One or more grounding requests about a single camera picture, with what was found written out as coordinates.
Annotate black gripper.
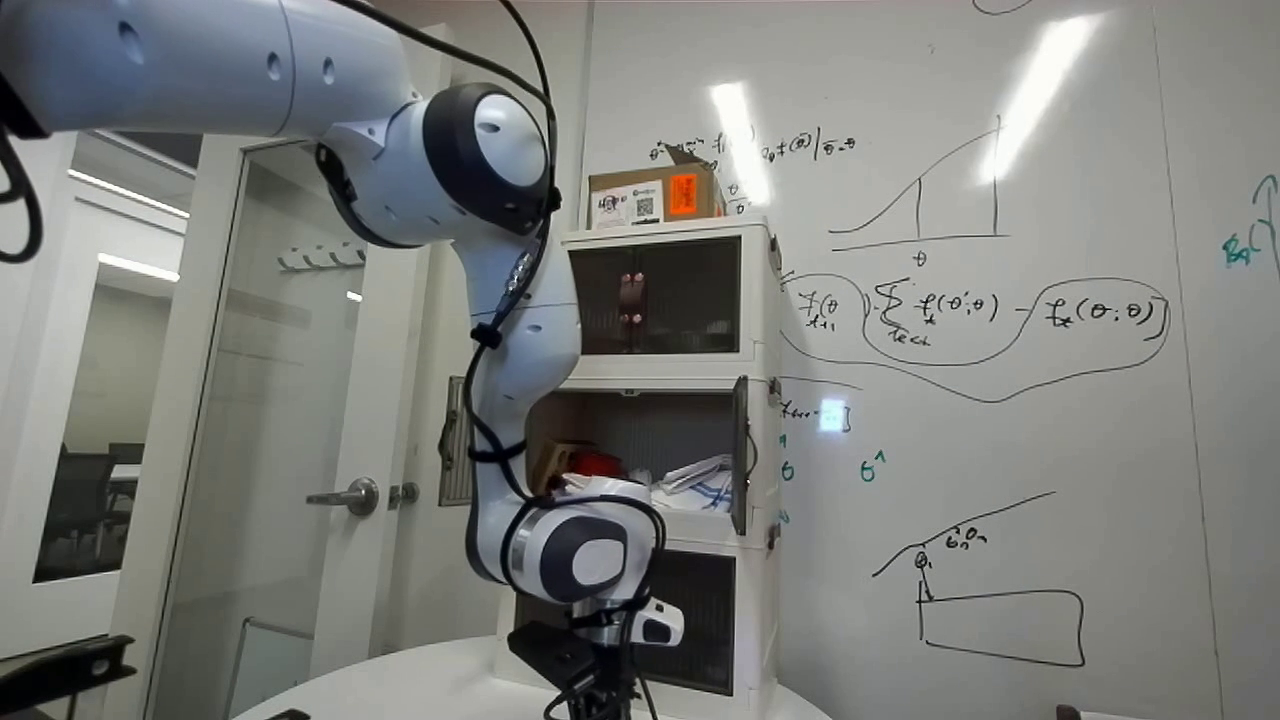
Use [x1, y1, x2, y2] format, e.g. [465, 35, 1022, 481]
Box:
[502, 611, 673, 720]

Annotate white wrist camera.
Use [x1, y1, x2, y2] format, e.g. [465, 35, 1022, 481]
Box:
[626, 594, 690, 653]

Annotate silver door handle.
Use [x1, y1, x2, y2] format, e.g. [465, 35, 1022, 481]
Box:
[304, 475, 385, 525]

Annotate dark red shelf item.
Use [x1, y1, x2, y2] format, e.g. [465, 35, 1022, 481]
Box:
[617, 267, 653, 339]

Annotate white towel with blue stripes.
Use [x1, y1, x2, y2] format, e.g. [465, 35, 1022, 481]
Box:
[647, 450, 741, 519]

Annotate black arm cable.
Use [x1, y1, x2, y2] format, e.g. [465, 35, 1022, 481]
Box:
[336, 0, 673, 611]

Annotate cardboard box with labels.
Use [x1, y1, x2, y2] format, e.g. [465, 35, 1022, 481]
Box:
[585, 161, 733, 232]

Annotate wall coat hooks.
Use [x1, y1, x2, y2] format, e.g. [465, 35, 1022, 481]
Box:
[273, 236, 372, 275]

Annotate black hanging cable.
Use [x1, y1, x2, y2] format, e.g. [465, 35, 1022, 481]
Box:
[0, 76, 46, 267]

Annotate red plastic object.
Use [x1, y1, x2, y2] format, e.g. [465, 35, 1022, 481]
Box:
[566, 447, 626, 483]

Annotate whiteboard with drawings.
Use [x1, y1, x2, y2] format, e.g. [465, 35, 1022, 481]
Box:
[585, 0, 1280, 720]

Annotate white shelf cabinet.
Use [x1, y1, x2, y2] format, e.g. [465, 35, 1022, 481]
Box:
[513, 214, 788, 702]

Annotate white door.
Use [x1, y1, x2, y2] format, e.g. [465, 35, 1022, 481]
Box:
[138, 136, 404, 720]

